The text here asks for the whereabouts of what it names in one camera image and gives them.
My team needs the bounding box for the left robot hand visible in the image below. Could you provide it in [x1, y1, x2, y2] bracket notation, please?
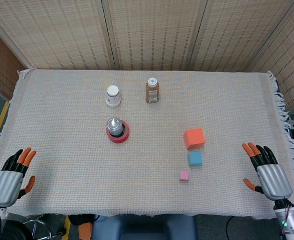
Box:
[0, 147, 37, 208]

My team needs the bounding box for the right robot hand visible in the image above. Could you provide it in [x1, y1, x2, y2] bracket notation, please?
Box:
[242, 142, 294, 202]

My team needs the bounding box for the blue foam block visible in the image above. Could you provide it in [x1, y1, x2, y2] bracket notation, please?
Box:
[187, 151, 203, 167]

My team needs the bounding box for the small pink foam block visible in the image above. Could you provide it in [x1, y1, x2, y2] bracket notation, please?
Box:
[179, 169, 190, 182]

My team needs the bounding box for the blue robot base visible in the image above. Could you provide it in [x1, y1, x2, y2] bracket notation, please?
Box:
[91, 214, 198, 240]

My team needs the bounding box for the large orange foam block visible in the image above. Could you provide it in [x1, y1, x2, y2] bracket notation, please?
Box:
[183, 127, 206, 151]

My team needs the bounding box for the beige woven tablecloth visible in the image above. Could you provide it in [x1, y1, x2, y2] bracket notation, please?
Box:
[0, 68, 294, 218]

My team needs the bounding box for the orange box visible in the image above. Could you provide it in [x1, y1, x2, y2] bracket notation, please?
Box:
[77, 221, 93, 240]

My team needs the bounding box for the silver metal can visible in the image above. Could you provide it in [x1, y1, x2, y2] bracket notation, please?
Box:
[106, 117, 124, 138]

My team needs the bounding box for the red tape roll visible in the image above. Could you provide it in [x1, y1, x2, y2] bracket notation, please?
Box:
[106, 120, 130, 144]

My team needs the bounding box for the white paper cup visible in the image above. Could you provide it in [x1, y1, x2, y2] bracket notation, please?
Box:
[105, 85, 122, 108]

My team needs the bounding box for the brown juice bottle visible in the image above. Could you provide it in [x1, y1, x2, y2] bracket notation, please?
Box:
[145, 77, 160, 105]

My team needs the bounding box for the bamboo folding screen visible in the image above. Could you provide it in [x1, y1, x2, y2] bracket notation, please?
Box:
[0, 0, 294, 112]

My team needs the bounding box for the chrome stool frame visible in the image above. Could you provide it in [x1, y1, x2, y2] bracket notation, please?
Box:
[23, 216, 64, 240]

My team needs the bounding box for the black cable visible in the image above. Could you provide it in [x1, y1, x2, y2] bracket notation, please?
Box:
[226, 216, 238, 240]

